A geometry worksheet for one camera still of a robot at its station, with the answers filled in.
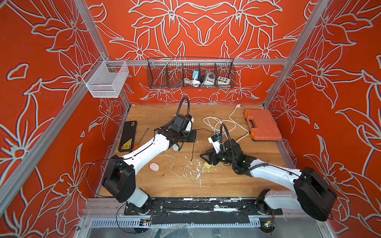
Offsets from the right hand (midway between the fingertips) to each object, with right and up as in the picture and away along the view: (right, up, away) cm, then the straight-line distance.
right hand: (200, 155), depth 79 cm
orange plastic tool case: (+46, +15, +25) cm, 54 cm away
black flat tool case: (-48, +7, +19) cm, 52 cm away
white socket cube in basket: (+15, +45, +16) cm, 50 cm away
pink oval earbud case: (-27, -9, +7) cm, 29 cm away
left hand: (-2, +11, +4) cm, 11 cm away
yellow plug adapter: (+4, -6, +1) cm, 7 cm away
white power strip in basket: (+7, +45, +13) cm, 48 cm away
